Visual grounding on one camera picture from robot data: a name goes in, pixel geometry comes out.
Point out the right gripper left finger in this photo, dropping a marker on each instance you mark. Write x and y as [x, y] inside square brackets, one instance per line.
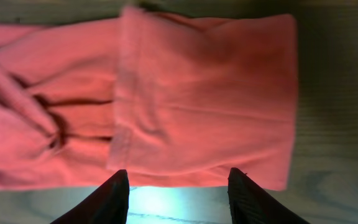
[108, 204]

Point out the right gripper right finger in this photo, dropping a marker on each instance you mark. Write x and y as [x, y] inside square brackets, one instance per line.
[251, 204]

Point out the red printed t-shirt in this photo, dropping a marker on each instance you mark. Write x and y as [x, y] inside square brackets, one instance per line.
[175, 101]

